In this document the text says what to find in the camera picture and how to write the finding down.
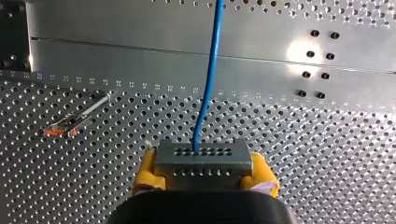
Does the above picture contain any blue cable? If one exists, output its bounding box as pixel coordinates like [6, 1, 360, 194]
[153, 0, 254, 191]

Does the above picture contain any metal post with orange clip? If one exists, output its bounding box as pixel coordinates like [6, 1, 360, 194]
[42, 91, 112, 138]

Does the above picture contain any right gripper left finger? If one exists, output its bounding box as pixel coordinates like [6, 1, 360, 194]
[131, 147, 167, 197]

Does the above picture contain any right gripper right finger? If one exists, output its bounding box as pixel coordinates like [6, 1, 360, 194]
[239, 151, 281, 199]

